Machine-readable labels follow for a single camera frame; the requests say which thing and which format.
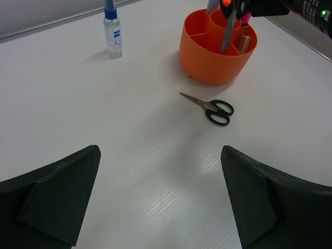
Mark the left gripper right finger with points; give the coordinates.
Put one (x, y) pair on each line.
(273, 209)

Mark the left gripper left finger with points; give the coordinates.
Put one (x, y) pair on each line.
(45, 208)

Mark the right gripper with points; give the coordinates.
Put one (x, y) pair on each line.
(317, 13)

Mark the pink cap black highlighter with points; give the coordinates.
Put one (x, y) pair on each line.
(245, 19)

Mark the large black scissors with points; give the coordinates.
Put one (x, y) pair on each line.
(232, 14)

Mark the grey eraser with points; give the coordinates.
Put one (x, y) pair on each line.
(244, 44)

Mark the orange cap black highlighter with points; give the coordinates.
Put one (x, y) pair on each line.
(226, 3)

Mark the pastel blue highlighter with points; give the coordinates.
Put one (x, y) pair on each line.
(212, 5)

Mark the small black scissors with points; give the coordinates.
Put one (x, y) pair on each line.
(218, 108)

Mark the orange round organizer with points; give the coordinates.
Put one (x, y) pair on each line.
(199, 49)

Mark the small spray bottle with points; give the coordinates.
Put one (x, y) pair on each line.
(112, 30)

